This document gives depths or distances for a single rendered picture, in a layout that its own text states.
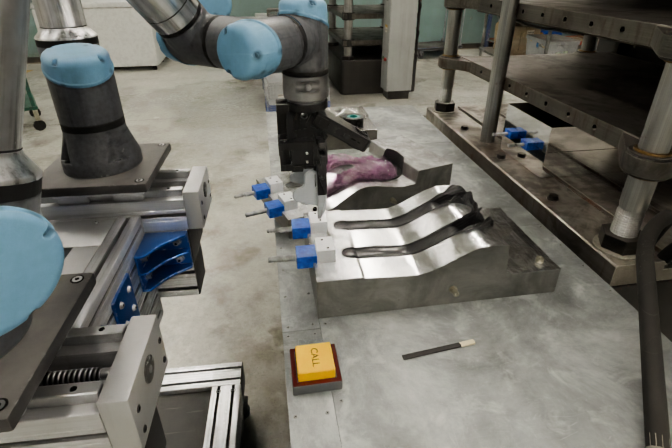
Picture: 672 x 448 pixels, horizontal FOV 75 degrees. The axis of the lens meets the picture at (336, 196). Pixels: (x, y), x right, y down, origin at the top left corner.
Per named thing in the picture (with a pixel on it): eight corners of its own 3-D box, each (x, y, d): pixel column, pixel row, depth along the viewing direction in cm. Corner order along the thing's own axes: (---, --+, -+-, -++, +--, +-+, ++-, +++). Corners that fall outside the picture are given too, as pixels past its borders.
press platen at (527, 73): (634, 238, 98) (662, 165, 90) (431, 90, 211) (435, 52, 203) (933, 209, 110) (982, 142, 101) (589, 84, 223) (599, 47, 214)
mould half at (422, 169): (289, 238, 110) (287, 200, 105) (257, 195, 131) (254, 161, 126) (448, 197, 130) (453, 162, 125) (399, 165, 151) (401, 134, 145)
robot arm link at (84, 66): (60, 131, 81) (36, 55, 74) (55, 113, 91) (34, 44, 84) (130, 120, 87) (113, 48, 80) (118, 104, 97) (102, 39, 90)
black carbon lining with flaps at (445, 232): (343, 268, 88) (343, 228, 84) (331, 226, 102) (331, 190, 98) (505, 252, 93) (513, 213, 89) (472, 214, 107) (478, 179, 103)
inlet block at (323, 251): (269, 278, 87) (267, 256, 84) (269, 263, 91) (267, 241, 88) (335, 272, 88) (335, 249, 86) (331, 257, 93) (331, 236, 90)
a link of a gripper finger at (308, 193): (293, 220, 80) (290, 169, 78) (325, 217, 81) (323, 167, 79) (294, 224, 77) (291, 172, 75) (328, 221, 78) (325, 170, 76)
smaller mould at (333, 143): (323, 150, 162) (323, 132, 159) (318, 136, 176) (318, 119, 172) (376, 147, 165) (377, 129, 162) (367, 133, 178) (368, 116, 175)
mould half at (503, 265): (317, 319, 86) (316, 262, 79) (304, 244, 108) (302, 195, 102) (554, 291, 93) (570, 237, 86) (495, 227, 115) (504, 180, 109)
